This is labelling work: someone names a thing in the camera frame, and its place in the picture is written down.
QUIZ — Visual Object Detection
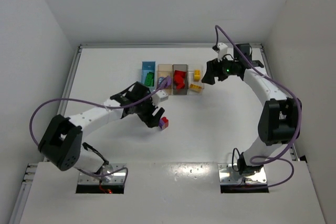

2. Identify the red purple lego pair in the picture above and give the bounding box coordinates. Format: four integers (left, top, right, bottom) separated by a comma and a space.
159, 116, 169, 130

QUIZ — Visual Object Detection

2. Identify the yellow oval lego brick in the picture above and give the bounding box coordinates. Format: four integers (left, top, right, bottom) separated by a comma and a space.
193, 69, 201, 82

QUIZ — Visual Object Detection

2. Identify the green lego plate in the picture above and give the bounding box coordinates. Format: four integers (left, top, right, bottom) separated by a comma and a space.
144, 72, 154, 87

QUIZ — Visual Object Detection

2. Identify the red arched lego brick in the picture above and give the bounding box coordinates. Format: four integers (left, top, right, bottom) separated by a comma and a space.
174, 70, 186, 79

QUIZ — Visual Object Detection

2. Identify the green lego brick number three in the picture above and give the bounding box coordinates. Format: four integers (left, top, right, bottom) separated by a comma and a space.
146, 72, 154, 81

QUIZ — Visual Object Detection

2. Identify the purple lego brick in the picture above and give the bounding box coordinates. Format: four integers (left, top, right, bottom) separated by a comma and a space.
157, 77, 165, 87

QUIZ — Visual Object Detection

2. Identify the purple green lego piece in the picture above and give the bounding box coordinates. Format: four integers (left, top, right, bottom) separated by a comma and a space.
164, 76, 172, 89

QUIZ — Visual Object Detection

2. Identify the yellow striped lego brick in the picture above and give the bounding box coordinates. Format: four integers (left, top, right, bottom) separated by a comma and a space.
189, 84, 202, 93

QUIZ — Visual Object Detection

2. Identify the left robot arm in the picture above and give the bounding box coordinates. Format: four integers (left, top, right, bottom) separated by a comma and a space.
37, 82, 169, 177

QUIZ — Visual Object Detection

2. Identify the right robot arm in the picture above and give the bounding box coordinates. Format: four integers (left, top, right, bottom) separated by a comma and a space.
202, 43, 302, 174

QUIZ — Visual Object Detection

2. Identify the clear container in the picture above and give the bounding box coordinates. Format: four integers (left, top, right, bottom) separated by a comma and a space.
187, 64, 204, 95

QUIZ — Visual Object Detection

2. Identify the grey translucent container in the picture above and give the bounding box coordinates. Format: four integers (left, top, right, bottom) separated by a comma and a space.
173, 64, 188, 95

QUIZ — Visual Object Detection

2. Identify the tan translucent container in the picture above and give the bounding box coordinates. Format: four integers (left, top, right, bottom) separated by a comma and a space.
156, 64, 173, 95

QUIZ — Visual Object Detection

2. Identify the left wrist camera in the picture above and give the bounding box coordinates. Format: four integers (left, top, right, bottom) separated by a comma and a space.
152, 90, 169, 105

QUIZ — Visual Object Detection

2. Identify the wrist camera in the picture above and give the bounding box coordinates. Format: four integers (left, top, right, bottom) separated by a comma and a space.
212, 42, 228, 62
152, 90, 169, 105

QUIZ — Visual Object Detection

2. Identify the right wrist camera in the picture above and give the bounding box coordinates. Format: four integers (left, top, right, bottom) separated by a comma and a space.
212, 42, 228, 62

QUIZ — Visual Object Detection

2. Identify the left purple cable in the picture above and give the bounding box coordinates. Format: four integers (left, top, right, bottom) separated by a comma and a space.
29, 76, 170, 183

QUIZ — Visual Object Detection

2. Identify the purple cable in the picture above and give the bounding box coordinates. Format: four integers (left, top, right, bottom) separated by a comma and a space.
214, 25, 302, 189
29, 76, 170, 183

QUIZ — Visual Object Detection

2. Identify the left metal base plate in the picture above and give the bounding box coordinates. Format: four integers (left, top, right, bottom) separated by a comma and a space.
78, 163, 128, 186

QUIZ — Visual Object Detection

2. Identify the metal base plate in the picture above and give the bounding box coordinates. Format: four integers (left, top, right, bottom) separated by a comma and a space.
218, 163, 267, 186
78, 163, 128, 186

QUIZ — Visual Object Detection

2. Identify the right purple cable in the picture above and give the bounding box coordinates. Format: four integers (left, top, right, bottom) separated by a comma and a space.
214, 25, 302, 189

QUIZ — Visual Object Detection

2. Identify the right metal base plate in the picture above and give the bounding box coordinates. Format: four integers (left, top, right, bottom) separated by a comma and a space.
218, 163, 267, 186

